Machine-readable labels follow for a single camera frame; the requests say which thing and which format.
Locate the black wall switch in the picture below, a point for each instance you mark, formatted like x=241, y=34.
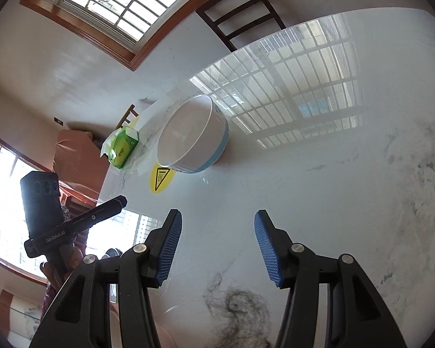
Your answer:
x=60, y=122

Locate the light wooden chair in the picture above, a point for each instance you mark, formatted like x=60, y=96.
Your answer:
x=128, y=118

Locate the yellow warning sticker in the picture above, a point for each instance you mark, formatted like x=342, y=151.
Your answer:
x=160, y=178

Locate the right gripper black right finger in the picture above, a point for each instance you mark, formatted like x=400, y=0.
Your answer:
x=357, y=316

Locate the green tissue pack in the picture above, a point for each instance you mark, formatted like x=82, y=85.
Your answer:
x=119, y=144

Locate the orange covered furniture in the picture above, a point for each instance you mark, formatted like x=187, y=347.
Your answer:
x=78, y=162

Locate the person's left hand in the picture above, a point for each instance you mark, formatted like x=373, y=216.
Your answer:
x=72, y=255

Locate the wooden framed barred window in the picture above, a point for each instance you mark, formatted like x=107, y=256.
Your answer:
x=126, y=30

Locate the side window wooden frame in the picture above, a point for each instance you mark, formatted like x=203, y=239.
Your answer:
x=13, y=230

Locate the dark wooden chair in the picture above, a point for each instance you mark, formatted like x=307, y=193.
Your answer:
x=226, y=27

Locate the white bowl blue stripes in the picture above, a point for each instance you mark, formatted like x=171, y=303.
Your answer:
x=194, y=137

